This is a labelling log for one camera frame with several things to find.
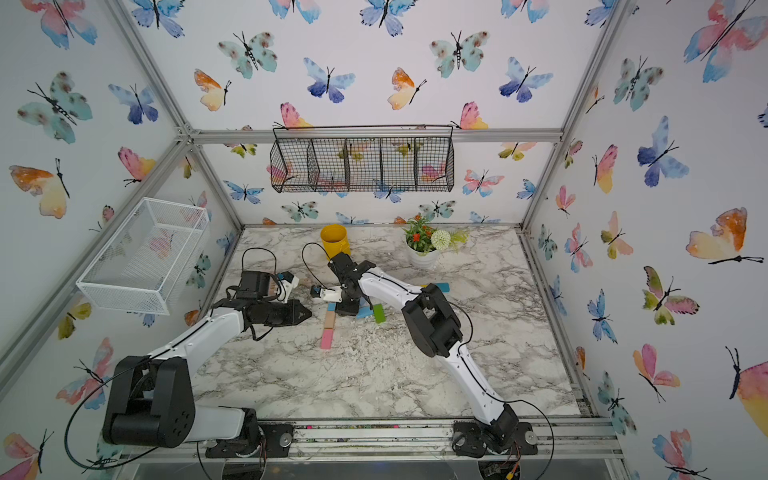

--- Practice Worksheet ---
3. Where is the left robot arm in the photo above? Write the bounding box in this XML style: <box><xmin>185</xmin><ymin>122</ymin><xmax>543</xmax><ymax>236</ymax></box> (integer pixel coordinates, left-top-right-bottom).
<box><xmin>102</xmin><ymin>271</ymin><xmax>312</xmax><ymax>458</ymax></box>

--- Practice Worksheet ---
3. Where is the pink block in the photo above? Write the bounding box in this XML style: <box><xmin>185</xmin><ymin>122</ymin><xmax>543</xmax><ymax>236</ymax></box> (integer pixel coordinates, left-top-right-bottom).
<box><xmin>320</xmin><ymin>328</ymin><xmax>334</xmax><ymax>350</ymax></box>

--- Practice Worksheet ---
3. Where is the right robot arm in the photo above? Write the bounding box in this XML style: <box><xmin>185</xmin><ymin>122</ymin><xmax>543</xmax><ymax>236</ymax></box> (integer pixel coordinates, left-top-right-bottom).
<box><xmin>329</xmin><ymin>253</ymin><xmax>538</xmax><ymax>459</ymax></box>

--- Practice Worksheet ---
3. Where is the potted flower plant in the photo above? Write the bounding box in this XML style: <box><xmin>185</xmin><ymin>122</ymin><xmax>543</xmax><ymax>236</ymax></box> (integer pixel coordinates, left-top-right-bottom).
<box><xmin>404</xmin><ymin>215</ymin><xmax>470</xmax><ymax>270</ymax></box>

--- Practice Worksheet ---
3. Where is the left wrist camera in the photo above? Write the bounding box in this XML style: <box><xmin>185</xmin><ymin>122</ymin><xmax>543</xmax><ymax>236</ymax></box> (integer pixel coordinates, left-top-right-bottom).
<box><xmin>277</xmin><ymin>271</ymin><xmax>300</xmax><ymax>303</ymax></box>

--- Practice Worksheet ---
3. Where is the white mesh wall basket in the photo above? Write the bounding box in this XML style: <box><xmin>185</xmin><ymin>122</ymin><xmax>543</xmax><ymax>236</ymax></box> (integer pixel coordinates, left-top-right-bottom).
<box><xmin>76</xmin><ymin>197</ymin><xmax>210</xmax><ymax>315</ymax></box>

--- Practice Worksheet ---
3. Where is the natural wood block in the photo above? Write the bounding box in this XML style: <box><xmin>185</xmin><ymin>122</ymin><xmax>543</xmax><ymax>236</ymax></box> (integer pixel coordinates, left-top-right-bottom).
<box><xmin>324</xmin><ymin>310</ymin><xmax>336</xmax><ymax>330</ymax></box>

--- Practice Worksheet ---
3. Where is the aluminium front rail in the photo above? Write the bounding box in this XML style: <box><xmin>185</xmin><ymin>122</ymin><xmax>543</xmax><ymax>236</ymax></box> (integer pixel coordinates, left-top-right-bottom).
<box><xmin>119</xmin><ymin>416</ymin><xmax>625</xmax><ymax>463</ymax></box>

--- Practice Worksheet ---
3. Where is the yellow cup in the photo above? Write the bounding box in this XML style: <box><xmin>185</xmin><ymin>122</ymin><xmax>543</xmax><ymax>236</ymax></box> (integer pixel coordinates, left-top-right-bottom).
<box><xmin>320</xmin><ymin>224</ymin><xmax>351</xmax><ymax>259</ymax></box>

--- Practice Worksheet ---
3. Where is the dark green block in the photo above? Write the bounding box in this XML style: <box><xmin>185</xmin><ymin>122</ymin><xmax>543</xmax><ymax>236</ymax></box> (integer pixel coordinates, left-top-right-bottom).
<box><xmin>372</xmin><ymin>304</ymin><xmax>387</xmax><ymax>324</ymax></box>

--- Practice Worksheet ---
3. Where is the black wire wall basket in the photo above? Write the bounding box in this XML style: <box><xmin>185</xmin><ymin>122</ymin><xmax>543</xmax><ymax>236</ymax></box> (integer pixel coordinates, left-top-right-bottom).
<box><xmin>268</xmin><ymin>124</ymin><xmax>455</xmax><ymax>193</ymax></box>

